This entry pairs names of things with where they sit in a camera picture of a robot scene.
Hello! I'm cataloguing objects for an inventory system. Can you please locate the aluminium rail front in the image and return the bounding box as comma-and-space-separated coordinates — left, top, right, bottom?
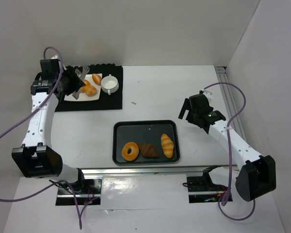
82, 165, 210, 177

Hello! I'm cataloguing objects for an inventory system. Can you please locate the white cup with handle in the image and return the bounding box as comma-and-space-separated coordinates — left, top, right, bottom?
100, 75, 119, 96

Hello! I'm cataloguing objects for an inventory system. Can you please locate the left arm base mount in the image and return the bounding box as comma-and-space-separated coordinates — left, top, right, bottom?
55, 177, 102, 206

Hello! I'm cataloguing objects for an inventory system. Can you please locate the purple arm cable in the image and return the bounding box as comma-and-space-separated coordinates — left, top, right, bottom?
200, 83, 256, 221
0, 47, 99, 230

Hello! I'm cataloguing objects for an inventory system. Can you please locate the orange glazed donut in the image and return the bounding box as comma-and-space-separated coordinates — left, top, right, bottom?
80, 80, 90, 93

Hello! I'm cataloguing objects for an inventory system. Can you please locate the aluminium rail right side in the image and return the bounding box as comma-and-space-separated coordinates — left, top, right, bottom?
214, 67, 247, 141

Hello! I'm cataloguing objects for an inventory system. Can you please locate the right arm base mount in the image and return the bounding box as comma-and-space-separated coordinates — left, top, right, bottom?
182, 165, 227, 203

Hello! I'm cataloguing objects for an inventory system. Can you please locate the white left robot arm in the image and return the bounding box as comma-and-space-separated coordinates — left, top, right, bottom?
12, 55, 89, 193

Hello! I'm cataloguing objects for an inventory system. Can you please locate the dark chocolate croissant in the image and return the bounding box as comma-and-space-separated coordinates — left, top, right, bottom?
137, 143, 160, 159

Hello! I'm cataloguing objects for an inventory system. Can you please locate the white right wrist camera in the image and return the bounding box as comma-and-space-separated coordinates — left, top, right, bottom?
199, 89, 213, 102

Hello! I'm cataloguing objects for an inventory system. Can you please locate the round orange bun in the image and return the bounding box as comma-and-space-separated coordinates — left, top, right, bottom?
84, 85, 97, 97

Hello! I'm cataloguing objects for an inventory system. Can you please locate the striped orange bread roll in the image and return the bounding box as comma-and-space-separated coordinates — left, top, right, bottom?
161, 133, 174, 159

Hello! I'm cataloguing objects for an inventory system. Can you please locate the black baking tray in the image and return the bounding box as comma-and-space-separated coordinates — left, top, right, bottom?
112, 120, 180, 166

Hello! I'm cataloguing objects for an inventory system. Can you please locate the aluminium rail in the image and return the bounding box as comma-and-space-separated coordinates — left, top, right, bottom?
214, 67, 247, 141
82, 165, 210, 177

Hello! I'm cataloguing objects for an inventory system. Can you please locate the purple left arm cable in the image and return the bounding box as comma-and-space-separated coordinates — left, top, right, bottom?
0, 47, 99, 230

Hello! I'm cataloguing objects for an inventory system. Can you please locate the split orange bun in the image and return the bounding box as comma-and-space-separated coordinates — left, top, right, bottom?
92, 74, 102, 85

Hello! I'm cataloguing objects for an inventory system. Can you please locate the white square plate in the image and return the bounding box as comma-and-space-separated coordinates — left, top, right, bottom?
64, 74, 101, 102

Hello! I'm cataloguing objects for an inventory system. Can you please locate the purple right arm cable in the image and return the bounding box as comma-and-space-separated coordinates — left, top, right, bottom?
200, 83, 256, 221

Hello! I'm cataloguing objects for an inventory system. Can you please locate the black placemat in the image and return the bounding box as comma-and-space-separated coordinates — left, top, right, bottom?
55, 64, 124, 112

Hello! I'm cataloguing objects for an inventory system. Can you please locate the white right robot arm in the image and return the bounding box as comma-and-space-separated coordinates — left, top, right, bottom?
178, 93, 276, 201

